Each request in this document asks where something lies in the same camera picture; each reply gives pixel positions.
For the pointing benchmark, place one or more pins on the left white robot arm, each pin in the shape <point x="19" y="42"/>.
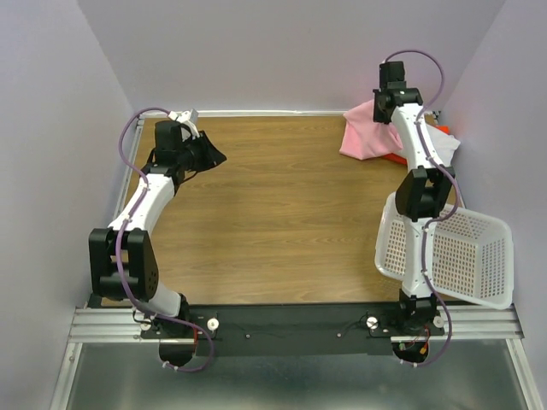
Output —
<point x="122" y="259"/>

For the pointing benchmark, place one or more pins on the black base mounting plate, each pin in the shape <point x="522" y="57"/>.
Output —
<point x="289" y="330"/>

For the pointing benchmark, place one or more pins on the white plastic laundry basket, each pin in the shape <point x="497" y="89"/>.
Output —
<point x="472" y="255"/>

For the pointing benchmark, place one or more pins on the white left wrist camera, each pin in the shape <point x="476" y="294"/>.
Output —
<point x="187" y="119"/>

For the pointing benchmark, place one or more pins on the orange folded t shirt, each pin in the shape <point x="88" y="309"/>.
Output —
<point x="398" y="158"/>

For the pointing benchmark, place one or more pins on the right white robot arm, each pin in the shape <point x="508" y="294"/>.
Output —
<point x="421" y="196"/>

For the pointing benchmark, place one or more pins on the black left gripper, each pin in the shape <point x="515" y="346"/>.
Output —
<point x="211" y="155"/>

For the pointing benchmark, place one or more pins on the white folded t shirt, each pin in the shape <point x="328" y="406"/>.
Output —
<point x="444" y="143"/>

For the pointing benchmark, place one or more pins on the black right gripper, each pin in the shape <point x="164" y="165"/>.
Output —
<point x="376" y="116"/>

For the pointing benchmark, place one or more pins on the aluminium frame rail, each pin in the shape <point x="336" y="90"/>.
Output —
<point x="478" y="363"/>

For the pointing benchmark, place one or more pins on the pink t shirt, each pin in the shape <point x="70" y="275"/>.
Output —
<point x="364" y="138"/>

